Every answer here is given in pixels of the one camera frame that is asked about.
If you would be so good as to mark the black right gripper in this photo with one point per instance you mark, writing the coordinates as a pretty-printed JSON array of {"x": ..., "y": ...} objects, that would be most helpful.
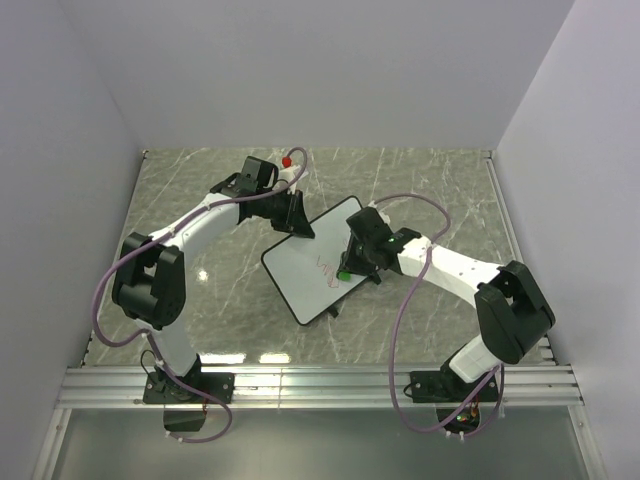
[{"x": 349, "y": 264}]

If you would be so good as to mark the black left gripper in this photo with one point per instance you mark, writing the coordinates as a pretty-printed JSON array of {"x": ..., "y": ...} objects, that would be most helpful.
[{"x": 295, "y": 221}]

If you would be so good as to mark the green bone-shaped eraser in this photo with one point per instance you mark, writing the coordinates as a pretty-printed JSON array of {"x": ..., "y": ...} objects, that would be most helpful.
[{"x": 343, "y": 276}]

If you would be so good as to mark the white board with black frame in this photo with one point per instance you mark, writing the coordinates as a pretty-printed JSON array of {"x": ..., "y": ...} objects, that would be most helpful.
[{"x": 304, "y": 270}]

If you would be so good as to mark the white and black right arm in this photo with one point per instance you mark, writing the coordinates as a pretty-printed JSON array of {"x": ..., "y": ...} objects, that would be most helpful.
[{"x": 511, "y": 310}]

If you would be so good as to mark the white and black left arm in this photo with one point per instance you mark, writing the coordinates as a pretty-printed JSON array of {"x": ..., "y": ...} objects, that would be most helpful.
[{"x": 150, "y": 285}]

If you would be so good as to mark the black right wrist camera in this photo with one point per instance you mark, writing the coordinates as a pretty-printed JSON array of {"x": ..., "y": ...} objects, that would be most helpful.
[{"x": 367, "y": 226}]

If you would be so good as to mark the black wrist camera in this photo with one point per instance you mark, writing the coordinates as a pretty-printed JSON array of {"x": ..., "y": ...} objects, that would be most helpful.
[
  {"x": 367, "y": 226},
  {"x": 257, "y": 176}
]

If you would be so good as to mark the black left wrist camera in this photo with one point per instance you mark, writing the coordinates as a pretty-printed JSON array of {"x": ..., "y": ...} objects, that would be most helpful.
[{"x": 257, "y": 176}]

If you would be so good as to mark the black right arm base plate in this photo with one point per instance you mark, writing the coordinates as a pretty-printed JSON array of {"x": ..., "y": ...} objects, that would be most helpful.
[{"x": 438, "y": 387}]

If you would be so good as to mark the aluminium rail at table front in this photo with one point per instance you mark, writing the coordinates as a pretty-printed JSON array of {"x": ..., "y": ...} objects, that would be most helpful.
[{"x": 303, "y": 387}]

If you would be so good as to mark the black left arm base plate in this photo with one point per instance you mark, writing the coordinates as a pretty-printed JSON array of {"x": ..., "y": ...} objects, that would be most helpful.
[{"x": 160, "y": 389}]

